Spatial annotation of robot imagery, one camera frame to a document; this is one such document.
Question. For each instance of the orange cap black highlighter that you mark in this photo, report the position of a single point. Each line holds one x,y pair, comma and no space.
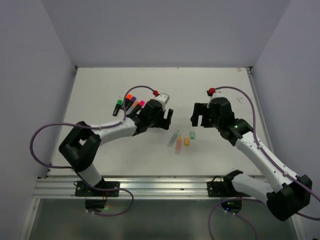
125,102

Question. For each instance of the green cap black highlighter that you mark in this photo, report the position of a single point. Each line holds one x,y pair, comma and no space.
117,107

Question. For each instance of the aluminium rail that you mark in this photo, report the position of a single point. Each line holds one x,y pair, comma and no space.
142,188

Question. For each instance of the pastel green cap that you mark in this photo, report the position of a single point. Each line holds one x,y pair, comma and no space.
192,135

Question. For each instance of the peach cap clear highlighter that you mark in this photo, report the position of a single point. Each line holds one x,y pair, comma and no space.
132,107

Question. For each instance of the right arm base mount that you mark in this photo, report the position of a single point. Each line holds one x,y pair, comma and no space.
221,187

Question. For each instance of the pastel orange cap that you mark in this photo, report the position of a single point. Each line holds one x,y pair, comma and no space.
186,141

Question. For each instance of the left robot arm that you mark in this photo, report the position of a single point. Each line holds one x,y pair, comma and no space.
80,146

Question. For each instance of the purple cap black highlighter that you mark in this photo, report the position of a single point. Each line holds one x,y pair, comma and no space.
130,103

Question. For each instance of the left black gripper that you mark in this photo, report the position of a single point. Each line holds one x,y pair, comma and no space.
163,123

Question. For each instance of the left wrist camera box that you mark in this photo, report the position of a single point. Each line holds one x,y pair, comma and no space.
163,98

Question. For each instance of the pastel green highlighter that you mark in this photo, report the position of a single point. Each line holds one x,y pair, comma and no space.
173,139

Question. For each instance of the pink cap black highlighter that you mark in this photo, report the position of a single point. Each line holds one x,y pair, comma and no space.
138,106

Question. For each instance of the pastel orange highlighter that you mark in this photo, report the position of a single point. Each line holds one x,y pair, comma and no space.
178,145

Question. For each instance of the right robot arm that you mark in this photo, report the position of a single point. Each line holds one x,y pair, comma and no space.
285,192

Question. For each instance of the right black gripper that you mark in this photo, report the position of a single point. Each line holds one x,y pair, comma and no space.
200,108

